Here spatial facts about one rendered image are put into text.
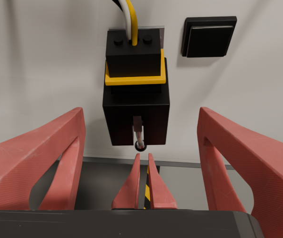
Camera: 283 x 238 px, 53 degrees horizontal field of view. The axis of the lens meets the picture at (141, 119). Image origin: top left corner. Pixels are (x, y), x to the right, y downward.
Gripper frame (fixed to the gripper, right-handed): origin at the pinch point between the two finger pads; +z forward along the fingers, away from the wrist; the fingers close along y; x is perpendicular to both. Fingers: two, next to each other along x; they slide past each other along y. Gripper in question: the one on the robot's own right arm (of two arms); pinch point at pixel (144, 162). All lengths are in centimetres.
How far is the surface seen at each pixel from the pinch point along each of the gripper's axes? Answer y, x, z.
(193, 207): -24, 111, 43
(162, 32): -1.6, -13.0, 4.6
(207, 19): -5.0, -14.3, 4.3
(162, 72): -1.2, -15.3, -3.3
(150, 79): -0.4, -15.2, -3.7
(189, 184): -22, 103, 51
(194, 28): -4.1, -13.9, 3.8
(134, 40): 0.5, -17.4, -3.1
